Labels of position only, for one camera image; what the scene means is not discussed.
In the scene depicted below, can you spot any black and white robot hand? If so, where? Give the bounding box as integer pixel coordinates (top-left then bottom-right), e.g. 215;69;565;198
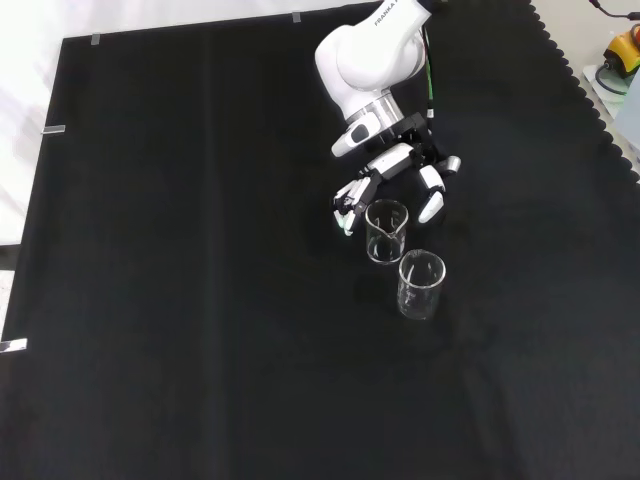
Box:
331;113;462;237

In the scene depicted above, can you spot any clear glass beaker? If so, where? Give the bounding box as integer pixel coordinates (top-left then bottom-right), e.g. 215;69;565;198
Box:
397;248;448;321
364;197;410;265

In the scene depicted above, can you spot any black bench cloth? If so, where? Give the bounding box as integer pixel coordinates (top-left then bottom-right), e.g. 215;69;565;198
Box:
0;0;640;480

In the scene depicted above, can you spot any pale board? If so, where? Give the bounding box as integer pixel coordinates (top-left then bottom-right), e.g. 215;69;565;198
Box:
579;62;640;162

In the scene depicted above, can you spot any pale grey box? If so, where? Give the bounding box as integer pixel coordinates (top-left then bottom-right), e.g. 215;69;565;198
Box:
615;74;640;152

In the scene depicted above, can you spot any yellow stop button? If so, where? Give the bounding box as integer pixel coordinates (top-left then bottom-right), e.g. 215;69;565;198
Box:
602;22;640;79

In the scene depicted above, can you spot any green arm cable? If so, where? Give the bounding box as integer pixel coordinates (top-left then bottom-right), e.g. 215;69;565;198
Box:
419;27;437;120

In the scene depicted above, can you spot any dark green cable loop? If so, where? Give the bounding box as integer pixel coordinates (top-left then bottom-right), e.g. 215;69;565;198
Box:
593;62;627;97

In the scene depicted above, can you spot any black cable with plug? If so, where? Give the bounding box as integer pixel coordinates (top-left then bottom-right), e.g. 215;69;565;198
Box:
588;0;640;22

